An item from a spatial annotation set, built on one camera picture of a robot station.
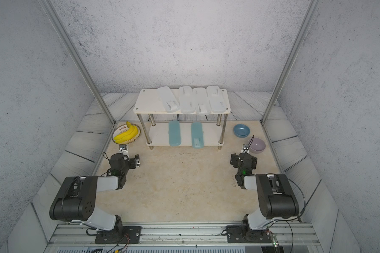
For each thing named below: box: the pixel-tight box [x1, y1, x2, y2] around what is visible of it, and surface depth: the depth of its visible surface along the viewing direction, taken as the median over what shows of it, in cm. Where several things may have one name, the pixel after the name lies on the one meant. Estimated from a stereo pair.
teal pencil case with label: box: [191, 121, 205, 150], surface depth 106 cm
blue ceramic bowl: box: [233, 123, 251, 139], surface depth 114 cm
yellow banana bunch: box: [114, 121, 139, 143], surface depth 110 cm
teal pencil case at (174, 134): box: [168, 120, 182, 147], surface depth 107 cm
